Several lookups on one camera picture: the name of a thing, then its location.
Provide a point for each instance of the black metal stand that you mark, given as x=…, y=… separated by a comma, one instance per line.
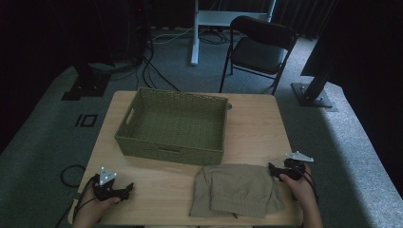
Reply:
x=87, y=84
x=313, y=95

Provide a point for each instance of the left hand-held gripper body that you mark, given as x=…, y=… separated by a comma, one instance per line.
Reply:
x=104, y=190

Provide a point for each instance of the dark equipment tower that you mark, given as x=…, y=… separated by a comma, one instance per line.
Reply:
x=136, y=31

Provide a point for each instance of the white desk frame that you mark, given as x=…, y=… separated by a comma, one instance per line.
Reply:
x=196, y=34

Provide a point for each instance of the dark curtain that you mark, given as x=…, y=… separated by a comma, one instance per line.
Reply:
x=304, y=15

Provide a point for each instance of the grey tape piece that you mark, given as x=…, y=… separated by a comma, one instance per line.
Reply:
x=78, y=195

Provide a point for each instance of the green woven basket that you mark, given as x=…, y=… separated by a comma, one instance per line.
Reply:
x=174, y=129

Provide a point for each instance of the small grey round object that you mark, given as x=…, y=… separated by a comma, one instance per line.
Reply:
x=229, y=106

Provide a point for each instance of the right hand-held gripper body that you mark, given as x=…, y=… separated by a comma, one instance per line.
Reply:
x=293, y=169

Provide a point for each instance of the person's right hand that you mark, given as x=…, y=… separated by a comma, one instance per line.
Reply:
x=299, y=188

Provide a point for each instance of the khaki pants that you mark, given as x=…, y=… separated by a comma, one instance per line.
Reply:
x=236, y=190

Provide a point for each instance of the black folding chair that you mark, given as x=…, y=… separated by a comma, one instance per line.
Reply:
x=258, y=53

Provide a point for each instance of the person's left hand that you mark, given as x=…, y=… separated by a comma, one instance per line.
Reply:
x=95, y=205

